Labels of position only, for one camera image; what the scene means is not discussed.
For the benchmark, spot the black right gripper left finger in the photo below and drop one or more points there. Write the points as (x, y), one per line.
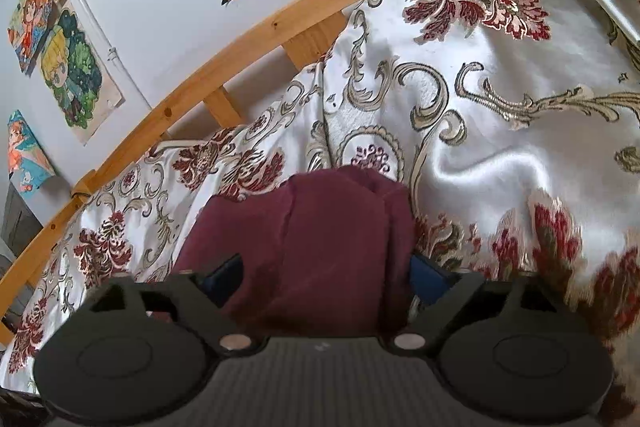
(221, 284)

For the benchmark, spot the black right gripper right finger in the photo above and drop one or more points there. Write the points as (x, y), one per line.
(428, 280)

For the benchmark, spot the maroon small garment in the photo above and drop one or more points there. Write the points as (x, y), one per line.
(326, 253)

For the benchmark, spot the white floral satin bedspread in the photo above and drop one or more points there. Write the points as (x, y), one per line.
(514, 124)

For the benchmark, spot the small blue cartoon poster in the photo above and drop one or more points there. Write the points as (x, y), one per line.
(27, 162)

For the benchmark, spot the blonde cartoon girl poster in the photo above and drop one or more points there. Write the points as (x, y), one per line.
(80, 84)

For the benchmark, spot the orange haired cartoon poster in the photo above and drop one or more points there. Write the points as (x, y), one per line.
(27, 26)

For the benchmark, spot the wooden bed frame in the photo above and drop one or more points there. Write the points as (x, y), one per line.
(230, 90)

